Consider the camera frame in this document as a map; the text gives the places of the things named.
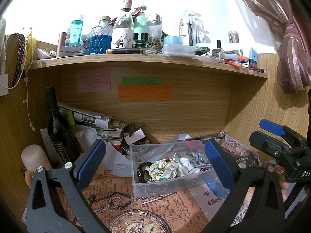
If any brown cardboard tube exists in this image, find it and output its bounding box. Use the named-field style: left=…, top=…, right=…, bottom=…
left=56, top=32, right=67, bottom=58

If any clear dispenser bottle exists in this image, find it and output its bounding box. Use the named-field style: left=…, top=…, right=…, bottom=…
left=192, top=12, right=207, bottom=44

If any brown clock print paper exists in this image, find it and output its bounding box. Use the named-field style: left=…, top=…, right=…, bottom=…
left=22, top=160, right=212, bottom=233

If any clear plastic storage box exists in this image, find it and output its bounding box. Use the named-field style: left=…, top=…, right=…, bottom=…
left=129, top=139, right=220, bottom=199

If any flat clear lidded container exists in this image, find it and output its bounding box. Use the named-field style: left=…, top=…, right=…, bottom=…
left=162, top=44, right=196, bottom=56

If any white charger cable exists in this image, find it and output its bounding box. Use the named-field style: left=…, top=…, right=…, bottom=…
left=0, top=28, right=32, bottom=97

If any orange sticky note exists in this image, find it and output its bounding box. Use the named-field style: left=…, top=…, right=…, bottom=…
left=118, top=84, right=172, bottom=101

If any white paper note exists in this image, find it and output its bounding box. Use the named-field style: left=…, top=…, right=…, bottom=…
left=40, top=128, right=52, bottom=156

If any small white cardboard box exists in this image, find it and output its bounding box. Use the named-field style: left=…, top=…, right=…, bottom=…
left=123, top=129, right=146, bottom=146

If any dark brown pen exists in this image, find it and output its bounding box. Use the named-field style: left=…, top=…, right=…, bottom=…
left=106, top=48, right=146, bottom=54

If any textured glass bottle blue liquid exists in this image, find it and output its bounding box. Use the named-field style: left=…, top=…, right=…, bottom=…
left=89, top=16, right=113, bottom=54

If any pink sticky note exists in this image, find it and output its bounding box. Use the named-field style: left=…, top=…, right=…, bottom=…
left=77, top=68, right=111, bottom=92

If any clear bottle fox label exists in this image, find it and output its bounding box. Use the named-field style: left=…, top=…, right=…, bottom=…
left=111, top=0, right=135, bottom=49

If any clear lettered pump bottle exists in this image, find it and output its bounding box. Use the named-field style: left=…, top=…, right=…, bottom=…
left=178, top=10, right=191, bottom=45

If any clear bottle silver cap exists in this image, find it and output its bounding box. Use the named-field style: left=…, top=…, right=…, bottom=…
left=146, top=14, right=163, bottom=43

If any light blue mouthwash bottle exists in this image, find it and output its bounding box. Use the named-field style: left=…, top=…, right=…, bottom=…
left=70, top=15, right=84, bottom=46

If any pink striped curtain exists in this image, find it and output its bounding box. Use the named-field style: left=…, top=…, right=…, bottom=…
left=227, top=0, right=311, bottom=95

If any wooden shelf board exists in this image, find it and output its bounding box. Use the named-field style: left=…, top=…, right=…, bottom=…
left=28, top=53, right=269, bottom=79

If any dark wine bottle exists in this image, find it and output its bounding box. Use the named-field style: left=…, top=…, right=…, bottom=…
left=45, top=86, right=78, bottom=165

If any black white newspaper sheet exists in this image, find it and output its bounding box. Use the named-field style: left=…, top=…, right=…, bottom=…
left=190, top=133, right=285, bottom=233

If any yellow headband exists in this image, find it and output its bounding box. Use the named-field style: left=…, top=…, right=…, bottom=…
left=24, top=30, right=37, bottom=70

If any clear jar of sticks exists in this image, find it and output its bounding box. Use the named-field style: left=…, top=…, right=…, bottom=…
left=228, top=31, right=240, bottom=44

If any grey white paper envelope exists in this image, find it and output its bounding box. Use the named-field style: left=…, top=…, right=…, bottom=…
left=74, top=129, right=133, bottom=177

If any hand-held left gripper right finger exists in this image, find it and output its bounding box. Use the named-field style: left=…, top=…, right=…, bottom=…
left=203, top=138, right=285, bottom=233

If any beige thermos cup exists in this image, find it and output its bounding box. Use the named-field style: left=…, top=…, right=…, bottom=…
left=21, top=144, right=52, bottom=188

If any mint green pump bottle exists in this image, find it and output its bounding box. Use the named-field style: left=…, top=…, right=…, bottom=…
left=132, top=5, right=147, bottom=48

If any light blue tape roll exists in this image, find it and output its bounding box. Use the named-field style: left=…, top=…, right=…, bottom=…
left=163, top=36, right=180, bottom=45

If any white box red lettering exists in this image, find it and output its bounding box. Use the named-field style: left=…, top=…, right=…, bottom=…
left=61, top=44, right=89, bottom=56

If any white cloth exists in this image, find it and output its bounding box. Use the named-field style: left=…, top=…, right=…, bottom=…
left=177, top=157, right=195, bottom=177

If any black lace headband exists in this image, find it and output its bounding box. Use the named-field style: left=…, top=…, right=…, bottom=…
left=11, top=33, right=27, bottom=89

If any green sticky note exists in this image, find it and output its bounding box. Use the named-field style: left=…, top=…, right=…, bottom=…
left=122, top=77, right=161, bottom=85

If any person's right hand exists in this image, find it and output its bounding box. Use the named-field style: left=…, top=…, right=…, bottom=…
left=279, top=177, right=289, bottom=202

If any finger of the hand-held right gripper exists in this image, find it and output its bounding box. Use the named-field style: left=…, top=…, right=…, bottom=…
left=249, top=130, right=299, bottom=166
left=259, top=119, right=307, bottom=148

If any yellow floral scrunchie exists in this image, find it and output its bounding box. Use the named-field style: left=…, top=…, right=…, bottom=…
left=149, top=159, right=179, bottom=180

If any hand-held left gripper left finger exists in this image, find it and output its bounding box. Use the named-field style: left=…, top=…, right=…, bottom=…
left=26, top=139, right=107, bottom=233

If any white fuzzy headband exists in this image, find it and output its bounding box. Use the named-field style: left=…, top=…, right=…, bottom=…
left=0, top=18, right=6, bottom=61

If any pile of newspapers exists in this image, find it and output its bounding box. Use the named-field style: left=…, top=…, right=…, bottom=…
left=57, top=102, right=124, bottom=146

